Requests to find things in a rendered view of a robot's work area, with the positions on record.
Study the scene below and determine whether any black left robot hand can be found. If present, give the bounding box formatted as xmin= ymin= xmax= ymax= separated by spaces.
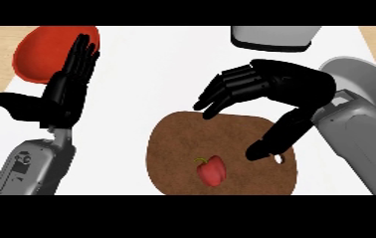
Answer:
xmin=0 ymin=33 xmax=102 ymax=130

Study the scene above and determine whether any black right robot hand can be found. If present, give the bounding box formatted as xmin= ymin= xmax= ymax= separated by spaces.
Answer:
xmin=192 ymin=59 xmax=338 ymax=162

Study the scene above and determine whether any red pot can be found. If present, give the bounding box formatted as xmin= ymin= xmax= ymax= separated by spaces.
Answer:
xmin=12 ymin=26 xmax=102 ymax=85

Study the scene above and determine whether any brown wooden cutting board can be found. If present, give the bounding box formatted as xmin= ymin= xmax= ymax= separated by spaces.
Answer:
xmin=146 ymin=111 xmax=300 ymax=196

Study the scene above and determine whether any red bell pepper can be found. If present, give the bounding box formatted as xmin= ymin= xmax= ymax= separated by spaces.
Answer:
xmin=192 ymin=154 xmax=227 ymax=187

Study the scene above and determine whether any grey appliance with black base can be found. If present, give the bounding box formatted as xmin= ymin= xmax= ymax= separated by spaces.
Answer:
xmin=230 ymin=26 xmax=323 ymax=53

